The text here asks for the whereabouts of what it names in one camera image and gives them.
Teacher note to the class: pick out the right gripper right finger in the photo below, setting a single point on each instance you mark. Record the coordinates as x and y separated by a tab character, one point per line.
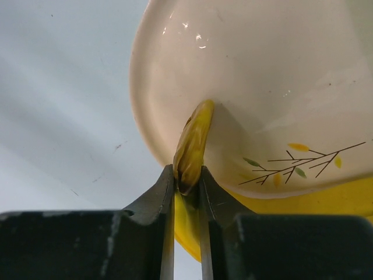
239	243

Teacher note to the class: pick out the yellow fake banana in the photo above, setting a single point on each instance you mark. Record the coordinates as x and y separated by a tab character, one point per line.
352	198

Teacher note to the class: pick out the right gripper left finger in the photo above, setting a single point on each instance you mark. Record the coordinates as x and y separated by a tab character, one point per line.
136	242

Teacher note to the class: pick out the cream ceramic plate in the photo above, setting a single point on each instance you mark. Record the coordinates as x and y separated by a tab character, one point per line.
291	82

